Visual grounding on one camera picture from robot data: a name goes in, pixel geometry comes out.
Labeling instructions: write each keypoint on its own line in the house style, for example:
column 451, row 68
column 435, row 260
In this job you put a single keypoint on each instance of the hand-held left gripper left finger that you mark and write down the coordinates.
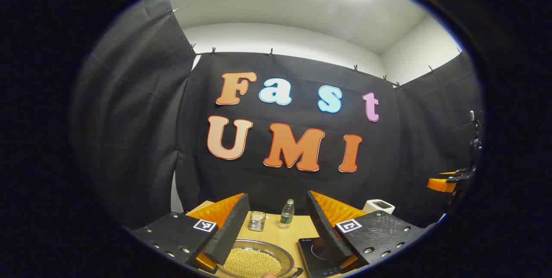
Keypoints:
column 230, row 230

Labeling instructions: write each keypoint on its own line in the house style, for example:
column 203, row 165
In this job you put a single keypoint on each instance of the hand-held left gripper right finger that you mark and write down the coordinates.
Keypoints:
column 325, row 230

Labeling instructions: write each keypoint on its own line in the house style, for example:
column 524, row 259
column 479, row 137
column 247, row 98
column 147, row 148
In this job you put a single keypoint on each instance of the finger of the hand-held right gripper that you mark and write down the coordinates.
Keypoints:
column 442, row 184
column 453, row 173

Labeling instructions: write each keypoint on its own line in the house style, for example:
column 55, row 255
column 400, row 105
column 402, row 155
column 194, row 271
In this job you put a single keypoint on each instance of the black induction cooktop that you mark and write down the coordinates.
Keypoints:
column 312, row 252

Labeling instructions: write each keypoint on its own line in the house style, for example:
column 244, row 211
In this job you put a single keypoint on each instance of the pile of yellow soybeans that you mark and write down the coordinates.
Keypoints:
column 252, row 263

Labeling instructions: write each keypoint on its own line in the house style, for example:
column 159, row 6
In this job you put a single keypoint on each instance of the clear plastic water bottle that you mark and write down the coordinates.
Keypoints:
column 287, row 215

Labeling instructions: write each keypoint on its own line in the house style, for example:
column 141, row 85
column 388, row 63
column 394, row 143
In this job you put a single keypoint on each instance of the white toaster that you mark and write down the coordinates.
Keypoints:
column 377, row 206

